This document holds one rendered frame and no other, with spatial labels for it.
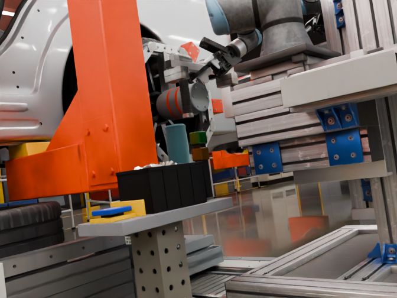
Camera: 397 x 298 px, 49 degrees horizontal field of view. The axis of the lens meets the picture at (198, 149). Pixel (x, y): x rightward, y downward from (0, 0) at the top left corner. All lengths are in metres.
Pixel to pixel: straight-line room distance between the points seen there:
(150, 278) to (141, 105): 0.54
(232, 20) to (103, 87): 0.42
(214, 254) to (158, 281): 0.99
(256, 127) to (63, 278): 0.67
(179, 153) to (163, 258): 0.71
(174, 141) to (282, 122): 0.67
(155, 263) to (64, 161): 0.55
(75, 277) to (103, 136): 0.41
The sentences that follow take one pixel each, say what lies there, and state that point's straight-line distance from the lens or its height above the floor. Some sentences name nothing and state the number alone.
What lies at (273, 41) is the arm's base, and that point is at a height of 0.86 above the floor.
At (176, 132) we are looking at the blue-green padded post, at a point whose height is 0.70.
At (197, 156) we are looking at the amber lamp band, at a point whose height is 0.58.
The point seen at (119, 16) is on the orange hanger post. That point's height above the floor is 1.04.
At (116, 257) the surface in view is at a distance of 1.39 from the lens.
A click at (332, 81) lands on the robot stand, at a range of 1.02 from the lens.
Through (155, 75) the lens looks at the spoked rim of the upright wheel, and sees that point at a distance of 2.27.
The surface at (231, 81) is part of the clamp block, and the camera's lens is 1.98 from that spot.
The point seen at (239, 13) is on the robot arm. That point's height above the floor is 0.96.
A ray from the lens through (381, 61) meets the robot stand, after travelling 0.99.
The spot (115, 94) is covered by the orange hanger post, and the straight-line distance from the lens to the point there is 1.34.
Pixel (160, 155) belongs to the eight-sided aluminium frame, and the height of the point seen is 0.63.
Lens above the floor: 0.54
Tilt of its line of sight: 3 degrees up
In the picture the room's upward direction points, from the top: 8 degrees counter-clockwise
